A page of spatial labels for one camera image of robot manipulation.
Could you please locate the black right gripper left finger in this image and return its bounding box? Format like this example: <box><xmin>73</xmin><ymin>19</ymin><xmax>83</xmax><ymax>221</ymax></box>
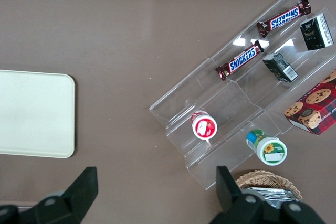
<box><xmin>31</xmin><ymin>166</ymin><xmax>99</xmax><ymax>224</ymax></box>

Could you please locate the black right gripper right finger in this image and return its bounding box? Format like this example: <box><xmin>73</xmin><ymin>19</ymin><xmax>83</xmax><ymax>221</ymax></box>
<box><xmin>209</xmin><ymin>165</ymin><xmax>266</xmax><ymax>224</ymax></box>

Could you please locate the light wicker basket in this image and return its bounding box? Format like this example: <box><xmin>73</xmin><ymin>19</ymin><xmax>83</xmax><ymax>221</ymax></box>
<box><xmin>234</xmin><ymin>170</ymin><xmax>304</xmax><ymax>204</ymax></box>

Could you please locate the aluminium foil tray stack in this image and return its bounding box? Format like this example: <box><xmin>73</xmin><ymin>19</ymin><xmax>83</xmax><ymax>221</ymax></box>
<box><xmin>240</xmin><ymin>186</ymin><xmax>300</xmax><ymax>209</ymax></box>

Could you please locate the cream rectangular plastic tray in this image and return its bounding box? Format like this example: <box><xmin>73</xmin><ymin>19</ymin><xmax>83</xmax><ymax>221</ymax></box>
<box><xmin>0</xmin><ymin>69</ymin><xmax>76</xmax><ymax>159</ymax></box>

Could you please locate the green lid yogurt cup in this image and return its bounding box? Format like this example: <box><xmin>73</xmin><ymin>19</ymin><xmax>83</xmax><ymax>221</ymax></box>
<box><xmin>246</xmin><ymin>129</ymin><xmax>288</xmax><ymax>166</ymax></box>

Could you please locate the red lid yogurt cup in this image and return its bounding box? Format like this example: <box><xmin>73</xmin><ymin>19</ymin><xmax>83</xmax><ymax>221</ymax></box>
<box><xmin>191</xmin><ymin>110</ymin><xmax>218</xmax><ymax>140</ymax></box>

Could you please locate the clear acrylic stepped display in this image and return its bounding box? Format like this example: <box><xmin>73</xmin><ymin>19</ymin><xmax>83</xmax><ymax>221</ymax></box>
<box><xmin>149</xmin><ymin>0</ymin><xmax>336</xmax><ymax>191</ymax></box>

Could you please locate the red tartan cookie box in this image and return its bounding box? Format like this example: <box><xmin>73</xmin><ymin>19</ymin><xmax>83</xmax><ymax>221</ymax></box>
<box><xmin>283</xmin><ymin>68</ymin><xmax>336</xmax><ymax>136</ymax></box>

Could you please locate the Snickers chocolate bar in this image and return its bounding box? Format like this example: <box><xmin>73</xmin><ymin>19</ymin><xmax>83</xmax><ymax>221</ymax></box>
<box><xmin>256</xmin><ymin>0</ymin><xmax>312</xmax><ymax>38</ymax></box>
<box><xmin>215</xmin><ymin>39</ymin><xmax>270</xmax><ymax>81</ymax></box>

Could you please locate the small black white carton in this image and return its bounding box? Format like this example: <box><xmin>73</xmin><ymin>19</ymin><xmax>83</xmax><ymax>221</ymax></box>
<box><xmin>262</xmin><ymin>52</ymin><xmax>299</xmax><ymax>82</ymax></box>
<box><xmin>299</xmin><ymin>15</ymin><xmax>334</xmax><ymax>51</ymax></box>

